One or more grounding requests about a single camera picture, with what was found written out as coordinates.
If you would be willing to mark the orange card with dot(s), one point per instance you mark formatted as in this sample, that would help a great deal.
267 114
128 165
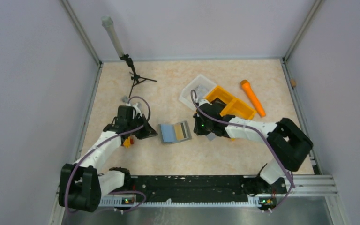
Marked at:
181 131

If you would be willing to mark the yellow toy brick car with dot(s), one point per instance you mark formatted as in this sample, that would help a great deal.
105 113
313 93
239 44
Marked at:
128 142

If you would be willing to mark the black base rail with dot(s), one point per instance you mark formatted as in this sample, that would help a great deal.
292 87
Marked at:
202 188

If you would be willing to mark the grey plastic bolt tool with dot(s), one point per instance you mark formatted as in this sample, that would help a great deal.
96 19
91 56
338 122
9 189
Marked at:
125 99

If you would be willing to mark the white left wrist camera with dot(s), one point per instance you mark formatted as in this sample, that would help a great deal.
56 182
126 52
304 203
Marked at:
136 110

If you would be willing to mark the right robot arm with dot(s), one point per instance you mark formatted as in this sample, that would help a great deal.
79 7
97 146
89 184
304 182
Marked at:
288 144

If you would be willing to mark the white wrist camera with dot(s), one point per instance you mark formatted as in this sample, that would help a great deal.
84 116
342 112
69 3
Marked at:
136 110
202 102

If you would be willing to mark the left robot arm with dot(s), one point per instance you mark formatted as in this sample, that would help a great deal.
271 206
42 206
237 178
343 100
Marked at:
81 185

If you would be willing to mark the grey leather card holder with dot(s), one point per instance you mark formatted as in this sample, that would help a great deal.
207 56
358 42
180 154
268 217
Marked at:
174 133

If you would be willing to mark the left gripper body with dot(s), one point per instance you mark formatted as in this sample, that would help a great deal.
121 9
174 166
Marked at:
137 122

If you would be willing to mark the white plastic bin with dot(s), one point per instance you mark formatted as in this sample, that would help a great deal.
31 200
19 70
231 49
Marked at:
185 95

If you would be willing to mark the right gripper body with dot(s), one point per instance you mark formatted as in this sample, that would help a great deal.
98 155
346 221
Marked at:
202 128

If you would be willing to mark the black mini tripod with tube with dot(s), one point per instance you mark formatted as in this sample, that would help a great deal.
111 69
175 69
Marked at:
108 25

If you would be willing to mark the grey card on table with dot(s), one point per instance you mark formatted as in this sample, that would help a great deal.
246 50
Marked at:
211 136

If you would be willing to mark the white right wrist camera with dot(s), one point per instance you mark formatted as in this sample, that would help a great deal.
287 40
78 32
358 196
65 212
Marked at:
202 102

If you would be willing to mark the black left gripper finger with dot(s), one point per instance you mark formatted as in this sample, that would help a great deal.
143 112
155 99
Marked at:
146 132
144 121

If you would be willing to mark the yellow plastic bin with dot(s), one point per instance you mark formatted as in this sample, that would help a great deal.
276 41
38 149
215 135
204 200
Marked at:
229 104

